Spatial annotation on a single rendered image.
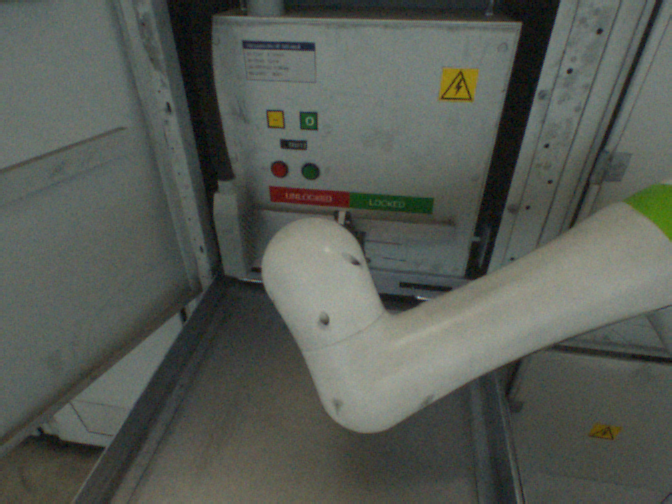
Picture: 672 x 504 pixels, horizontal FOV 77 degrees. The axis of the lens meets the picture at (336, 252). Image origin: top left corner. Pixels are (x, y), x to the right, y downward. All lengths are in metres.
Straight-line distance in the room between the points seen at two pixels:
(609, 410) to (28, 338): 1.16
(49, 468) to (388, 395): 1.63
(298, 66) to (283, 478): 0.64
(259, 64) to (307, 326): 0.49
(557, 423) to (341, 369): 0.86
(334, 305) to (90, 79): 0.54
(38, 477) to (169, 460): 1.21
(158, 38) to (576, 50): 0.62
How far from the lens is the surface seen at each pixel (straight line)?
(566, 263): 0.46
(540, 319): 0.44
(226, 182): 0.76
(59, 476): 1.90
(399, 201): 0.81
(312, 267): 0.39
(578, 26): 0.71
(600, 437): 1.27
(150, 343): 1.20
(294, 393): 0.78
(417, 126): 0.75
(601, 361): 1.05
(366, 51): 0.73
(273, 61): 0.76
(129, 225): 0.86
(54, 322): 0.84
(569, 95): 0.73
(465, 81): 0.74
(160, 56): 0.79
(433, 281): 0.91
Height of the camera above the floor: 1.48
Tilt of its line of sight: 36 degrees down
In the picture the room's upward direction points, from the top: straight up
